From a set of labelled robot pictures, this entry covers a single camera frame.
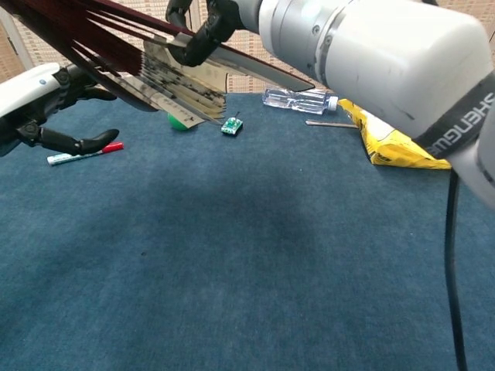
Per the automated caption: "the white marker with red cap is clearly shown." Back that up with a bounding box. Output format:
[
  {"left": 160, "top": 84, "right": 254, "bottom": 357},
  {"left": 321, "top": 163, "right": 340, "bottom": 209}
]
[{"left": 46, "top": 141, "right": 125, "bottom": 167}]

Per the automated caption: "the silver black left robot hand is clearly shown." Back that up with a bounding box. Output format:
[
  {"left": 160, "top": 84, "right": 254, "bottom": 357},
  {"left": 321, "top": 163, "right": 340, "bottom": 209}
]
[{"left": 0, "top": 63, "right": 120, "bottom": 158}]

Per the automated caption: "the black cable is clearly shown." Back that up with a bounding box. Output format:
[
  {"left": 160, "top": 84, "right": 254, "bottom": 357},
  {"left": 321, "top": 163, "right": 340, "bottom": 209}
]
[{"left": 444, "top": 169, "right": 471, "bottom": 371}]

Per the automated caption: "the metal screwdriver shaft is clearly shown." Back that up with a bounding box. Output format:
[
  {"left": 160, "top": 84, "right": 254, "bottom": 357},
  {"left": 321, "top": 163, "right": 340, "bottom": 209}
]
[{"left": 305, "top": 119, "right": 359, "bottom": 129}]

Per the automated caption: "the red ribbed paper folding fan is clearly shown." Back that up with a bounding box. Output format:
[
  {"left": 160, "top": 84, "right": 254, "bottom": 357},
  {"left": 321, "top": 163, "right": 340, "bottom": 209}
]
[{"left": 0, "top": 0, "right": 315, "bottom": 129}]

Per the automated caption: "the black printed arm strap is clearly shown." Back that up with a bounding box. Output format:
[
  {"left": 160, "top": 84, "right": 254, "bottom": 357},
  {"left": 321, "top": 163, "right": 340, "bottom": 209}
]
[{"left": 415, "top": 73, "right": 495, "bottom": 160}]

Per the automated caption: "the yellow snack bag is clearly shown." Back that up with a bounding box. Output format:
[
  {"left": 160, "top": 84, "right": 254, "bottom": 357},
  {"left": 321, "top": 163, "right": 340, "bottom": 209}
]
[{"left": 338, "top": 98, "right": 452, "bottom": 171}]

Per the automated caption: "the green ball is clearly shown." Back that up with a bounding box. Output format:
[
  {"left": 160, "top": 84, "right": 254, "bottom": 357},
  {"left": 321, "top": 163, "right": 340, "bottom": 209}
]
[{"left": 166, "top": 113, "right": 198, "bottom": 134}]

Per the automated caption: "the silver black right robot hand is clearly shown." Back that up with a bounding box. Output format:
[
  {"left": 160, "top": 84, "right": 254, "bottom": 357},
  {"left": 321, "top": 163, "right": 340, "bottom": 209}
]
[{"left": 166, "top": 0, "right": 264, "bottom": 67}]

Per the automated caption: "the clear plastic water bottle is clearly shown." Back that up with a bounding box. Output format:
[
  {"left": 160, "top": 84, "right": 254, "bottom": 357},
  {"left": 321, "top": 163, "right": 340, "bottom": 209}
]
[{"left": 262, "top": 87, "right": 340, "bottom": 116}]

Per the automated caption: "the blue felt table cover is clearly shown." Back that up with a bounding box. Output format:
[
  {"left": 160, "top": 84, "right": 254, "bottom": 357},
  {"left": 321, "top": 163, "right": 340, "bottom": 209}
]
[{"left": 0, "top": 91, "right": 495, "bottom": 371}]

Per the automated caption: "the small green toy tank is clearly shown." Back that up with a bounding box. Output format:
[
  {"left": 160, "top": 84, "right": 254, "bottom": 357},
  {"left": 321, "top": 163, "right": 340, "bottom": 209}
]
[{"left": 220, "top": 111, "right": 244, "bottom": 136}]

